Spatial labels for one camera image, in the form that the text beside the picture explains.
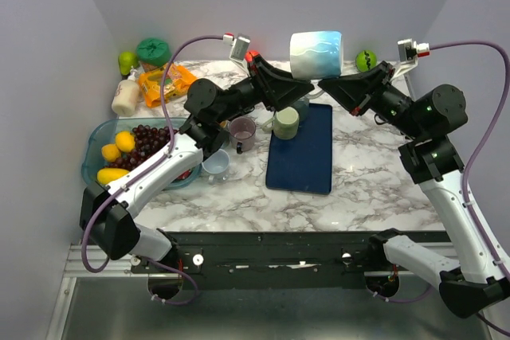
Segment green pear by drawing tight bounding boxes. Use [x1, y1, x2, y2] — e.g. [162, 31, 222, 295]
[118, 51, 139, 76]

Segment green watermelon ball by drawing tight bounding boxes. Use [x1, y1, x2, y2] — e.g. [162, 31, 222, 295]
[355, 49, 378, 72]

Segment red apple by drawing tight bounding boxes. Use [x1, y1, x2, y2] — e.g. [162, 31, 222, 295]
[245, 50, 260, 63]

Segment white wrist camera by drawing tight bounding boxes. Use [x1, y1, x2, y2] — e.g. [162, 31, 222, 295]
[222, 33, 251, 64]
[393, 39, 430, 78]

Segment light green mug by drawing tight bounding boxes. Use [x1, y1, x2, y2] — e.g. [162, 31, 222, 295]
[261, 107, 300, 140]

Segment blue mug white base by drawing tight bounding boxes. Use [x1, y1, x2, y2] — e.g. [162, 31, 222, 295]
[289, 30, 343, 80]

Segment clear blue plastic bowl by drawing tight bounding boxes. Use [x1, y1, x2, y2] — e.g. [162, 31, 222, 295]
[81, 117, 202, 191]

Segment dark blue tray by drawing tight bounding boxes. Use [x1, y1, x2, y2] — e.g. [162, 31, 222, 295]
[265, 104, 333, 195]

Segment green wrapped cup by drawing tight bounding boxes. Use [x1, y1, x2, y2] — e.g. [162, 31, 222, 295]
[135, 37, 171, 72]

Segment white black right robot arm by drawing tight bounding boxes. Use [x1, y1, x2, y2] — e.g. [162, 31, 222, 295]
[318, 61, 509, 319]

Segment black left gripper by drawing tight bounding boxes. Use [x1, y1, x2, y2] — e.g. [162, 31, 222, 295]
[214, 55, 314, 125]

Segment purple mug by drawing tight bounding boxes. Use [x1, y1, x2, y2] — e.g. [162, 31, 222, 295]
[229, 117, 256, 154]

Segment dark grey-blue mug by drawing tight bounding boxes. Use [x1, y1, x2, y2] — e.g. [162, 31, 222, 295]
[292, 97, 309, 123]

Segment cream lotion bottle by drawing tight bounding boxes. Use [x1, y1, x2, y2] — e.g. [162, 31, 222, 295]
[112, 68, 140, 117]

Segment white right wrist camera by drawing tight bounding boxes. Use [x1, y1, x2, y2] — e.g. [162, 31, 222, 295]
[393, 39, 430, 78]

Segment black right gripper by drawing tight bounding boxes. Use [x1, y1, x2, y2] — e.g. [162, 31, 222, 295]
[319, 61, 426, 140]

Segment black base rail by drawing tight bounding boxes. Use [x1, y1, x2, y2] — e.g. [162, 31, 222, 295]
[81, 231, 463, 291]

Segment red dragon fruit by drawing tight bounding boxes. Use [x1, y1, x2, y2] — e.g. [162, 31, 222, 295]
[175, 170, 194, 182]

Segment dark purple grapes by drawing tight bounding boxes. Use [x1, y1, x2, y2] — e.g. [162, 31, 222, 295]
[105, 124, 171, 171]

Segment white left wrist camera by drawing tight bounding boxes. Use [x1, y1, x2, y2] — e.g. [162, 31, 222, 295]
[222, 33, 251, 64]

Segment orange snack bag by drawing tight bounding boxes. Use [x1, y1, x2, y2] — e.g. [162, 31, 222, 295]
[137, 64, 197, 108]

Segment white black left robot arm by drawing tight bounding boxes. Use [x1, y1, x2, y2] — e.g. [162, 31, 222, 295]
[79, 54, 314, 272]

